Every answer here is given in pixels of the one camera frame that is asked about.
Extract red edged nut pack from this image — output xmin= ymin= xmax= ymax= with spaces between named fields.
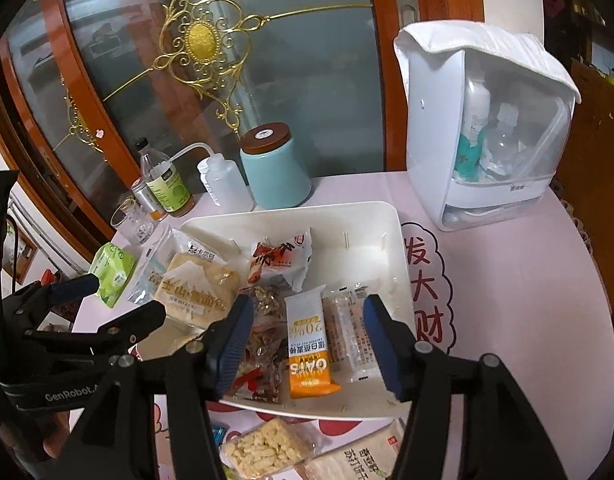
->
xmin=228 ymin=314 xmax=286 ymax=404

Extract large bread cake pack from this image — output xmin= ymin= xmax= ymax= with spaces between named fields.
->
xmin=127 ymin=226 xmax=243 ymax=330

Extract mixed nut small pack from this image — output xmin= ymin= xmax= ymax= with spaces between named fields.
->
xmin=239 ymin=285 xmax=286 ymax=332

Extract puffed rice snack pack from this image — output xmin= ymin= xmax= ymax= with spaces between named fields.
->
xmin=219 ymin=417 xmax=317 ymax=479

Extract white orange oats bar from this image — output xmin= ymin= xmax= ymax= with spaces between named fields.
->
xmin=285 ymin=285 xmax=341 ymax=400

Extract beige cracker pack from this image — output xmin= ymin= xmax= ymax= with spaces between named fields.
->
xmin=295 ymin=419 xmax=405 ymax=480

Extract red white snack pack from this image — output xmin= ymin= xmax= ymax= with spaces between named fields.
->
xmin=247 ymin=229 xmax=313 ymax=292

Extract clear wafer snack pack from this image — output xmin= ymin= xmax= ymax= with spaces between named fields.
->
xmin=322 ymin=282 xmax=379 ymax=384

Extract blue white snack pack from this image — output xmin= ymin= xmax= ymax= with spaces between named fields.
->
xmin=211 ymin=422 xmax=228 ymax=448

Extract person left hand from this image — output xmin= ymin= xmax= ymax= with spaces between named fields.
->
xmin=0 ymin=412 xmax=71 ymax=479

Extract green tissue pack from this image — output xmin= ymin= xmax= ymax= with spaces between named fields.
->
xmin=89 ymin=243 xmax=137 ymax=308

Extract clear drinking glass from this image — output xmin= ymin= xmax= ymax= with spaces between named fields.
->
xmin=110 ymin=197 xmax=156 ymax=245

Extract small metal can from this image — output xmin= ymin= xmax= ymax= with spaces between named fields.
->
xmin=132 ymin=178 xmax=167 ymax=222

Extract pink cartoon table mat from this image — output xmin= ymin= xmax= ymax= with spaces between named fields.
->
xmin=68 ymin=170 xmax=614 ymax=480

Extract green label glass bottle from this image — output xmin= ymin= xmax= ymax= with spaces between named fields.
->
xmin=135 ymin=138 xmax=195 ymax=217

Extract white squeeze bottle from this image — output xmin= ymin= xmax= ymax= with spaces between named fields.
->
xmin=169 ymin=142 xmax=255 ymax=214

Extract white plastic tray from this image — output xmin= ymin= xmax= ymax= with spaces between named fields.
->
xmin=138 ymin=202 xmax=413 ymax=419

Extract light blue canister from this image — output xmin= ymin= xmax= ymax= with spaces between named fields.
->
xmin=240 ymin=122 xmax=311 ymax=210

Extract white dispenser box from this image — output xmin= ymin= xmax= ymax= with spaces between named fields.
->
xmin=394 ymin=21 xmax=581 ymax=232

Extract wooden cabinet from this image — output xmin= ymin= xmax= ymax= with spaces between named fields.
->
xmin=543 ymin=0 xmax=614 ymax=317

